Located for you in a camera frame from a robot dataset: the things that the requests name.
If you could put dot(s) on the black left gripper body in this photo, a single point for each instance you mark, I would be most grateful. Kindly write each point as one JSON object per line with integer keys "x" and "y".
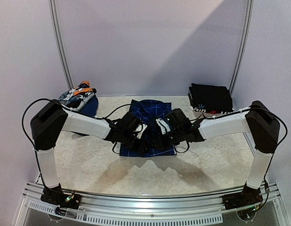
{"x": 136, "y": 147}

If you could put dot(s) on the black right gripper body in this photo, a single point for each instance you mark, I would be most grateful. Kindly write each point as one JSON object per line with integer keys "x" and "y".
{"x": 159, "y": 141}

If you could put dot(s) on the blue plaid garment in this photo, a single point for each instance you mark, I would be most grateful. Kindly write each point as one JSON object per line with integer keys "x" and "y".
{"x": 148, "y": 111}

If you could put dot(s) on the black t-shirt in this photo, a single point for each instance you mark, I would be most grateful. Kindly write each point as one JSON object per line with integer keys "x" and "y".
{"x": 210, "y": 99}

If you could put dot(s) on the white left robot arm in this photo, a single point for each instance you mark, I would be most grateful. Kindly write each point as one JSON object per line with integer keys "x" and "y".
{"x": 54, "y": 118}

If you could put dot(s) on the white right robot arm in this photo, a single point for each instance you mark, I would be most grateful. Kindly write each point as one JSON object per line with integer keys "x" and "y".
{"x": 268, "y": 131}

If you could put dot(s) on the camouflage orange garment pile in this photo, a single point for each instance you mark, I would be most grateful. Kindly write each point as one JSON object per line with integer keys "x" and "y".
{"x": 78, "y": 97}

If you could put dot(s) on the solid navy blue garment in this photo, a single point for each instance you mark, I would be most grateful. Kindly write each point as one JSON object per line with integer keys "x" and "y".
{"x": 90, "y": 108}

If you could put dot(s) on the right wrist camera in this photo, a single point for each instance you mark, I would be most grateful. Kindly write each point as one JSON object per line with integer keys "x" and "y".
{"x": 164, "y": 126}

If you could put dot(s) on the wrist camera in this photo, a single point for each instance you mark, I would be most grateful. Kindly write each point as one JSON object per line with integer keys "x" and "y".
{"x": 164, "y": 126}
{"x": 140, "y": 130}

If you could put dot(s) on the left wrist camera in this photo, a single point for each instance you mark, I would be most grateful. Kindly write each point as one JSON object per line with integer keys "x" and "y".
{"x": 140, "y": 130}

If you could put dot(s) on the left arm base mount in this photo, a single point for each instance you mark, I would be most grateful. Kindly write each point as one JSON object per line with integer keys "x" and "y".
{"x": 57, "y": 197}

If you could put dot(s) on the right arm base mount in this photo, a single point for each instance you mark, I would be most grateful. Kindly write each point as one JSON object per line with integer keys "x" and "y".
{"x": 245, "y": 200}

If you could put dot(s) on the aluminium front rail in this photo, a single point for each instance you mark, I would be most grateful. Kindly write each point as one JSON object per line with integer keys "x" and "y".
{"x": 206, "y": 209}

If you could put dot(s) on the right aluminium frame post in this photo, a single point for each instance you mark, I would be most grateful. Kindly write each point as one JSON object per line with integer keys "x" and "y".
{"x": 242, "y": 45}

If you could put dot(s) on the aluminium frame post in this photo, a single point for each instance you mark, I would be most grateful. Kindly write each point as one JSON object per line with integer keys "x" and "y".
{"x": 59, "y": 43}
{"x": 242, "y": 45}

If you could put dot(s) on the left aluminium frame post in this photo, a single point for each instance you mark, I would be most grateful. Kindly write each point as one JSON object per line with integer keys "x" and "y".
{"x": 59, "y": 43}

